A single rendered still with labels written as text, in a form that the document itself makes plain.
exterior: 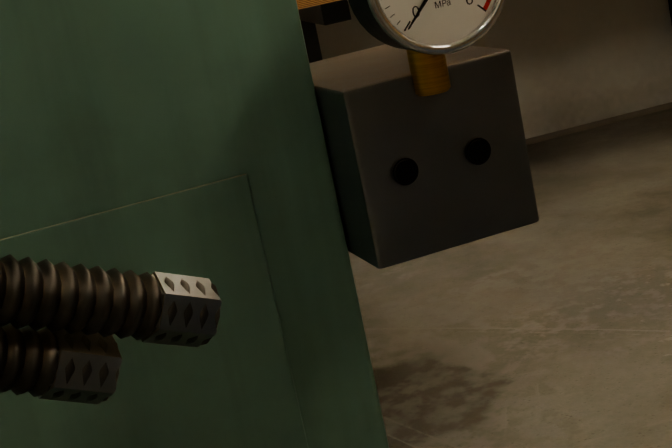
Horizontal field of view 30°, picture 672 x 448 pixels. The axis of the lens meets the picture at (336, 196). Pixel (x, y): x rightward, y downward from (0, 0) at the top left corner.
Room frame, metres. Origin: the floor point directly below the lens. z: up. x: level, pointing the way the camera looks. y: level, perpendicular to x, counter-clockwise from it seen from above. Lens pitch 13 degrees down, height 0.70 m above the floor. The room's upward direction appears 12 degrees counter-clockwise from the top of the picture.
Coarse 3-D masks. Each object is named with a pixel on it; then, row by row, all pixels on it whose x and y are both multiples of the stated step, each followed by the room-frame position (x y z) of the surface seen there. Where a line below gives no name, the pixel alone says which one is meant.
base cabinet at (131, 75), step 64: (0, 0) 0.52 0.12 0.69; (64, 0) 0.53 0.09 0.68; (128, 0) 0.53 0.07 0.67; (192, 0) 0.54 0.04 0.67; (256, 0) 0.55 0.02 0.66; (0, 64) 0.52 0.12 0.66; (64, 64) 0.52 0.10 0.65; (128, 64) 0.53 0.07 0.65; (192, 64) 0.54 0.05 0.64; (256, 64) 0.55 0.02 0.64; (0, 128) 0.52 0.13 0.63; (64, 128) 0.52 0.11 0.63; (128, 128) 0.53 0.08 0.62; (192, 128) 0.54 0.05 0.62; (256, 128) 0.55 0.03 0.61; (320, 128) 0.55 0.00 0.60; (0, 192) 0.51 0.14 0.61; (64, 192) 0.52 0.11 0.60; (128, 192) 0.53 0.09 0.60; (192, 192) 0.53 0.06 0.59; (256, 192) 0.54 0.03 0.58; (320, 192) 0.55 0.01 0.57; (0, 256) 0.51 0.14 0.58; (64, 256) 0.52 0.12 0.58; (128, 256) 0.52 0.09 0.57; (192, 256) 0.53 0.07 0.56; (256, 256) 0.54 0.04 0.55; (320, 256) 0.55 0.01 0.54; (256, 320) 0.54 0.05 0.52; (320, 320) 0.55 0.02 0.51; (128, 384) 0.52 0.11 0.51; (192, 384) 0.53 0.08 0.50; (256, 384) 0.54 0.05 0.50; (320, 384) 0.55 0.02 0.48
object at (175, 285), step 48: (0, 288) 0.40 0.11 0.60; (48, 288) 0.41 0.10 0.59; (96, 288) 0.42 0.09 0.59; (144, 288) 0.43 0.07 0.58; (192, 288) 0.44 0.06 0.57; (0, 336) 0.41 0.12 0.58; (48, 336) 0.42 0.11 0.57; (96, 336) 0.43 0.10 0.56; (144, 336) 0.43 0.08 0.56; (192, 336) 0.44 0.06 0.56; (0, 384) 0.41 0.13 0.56; (48, 384) 0.41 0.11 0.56; (96, 384) 0.42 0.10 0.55
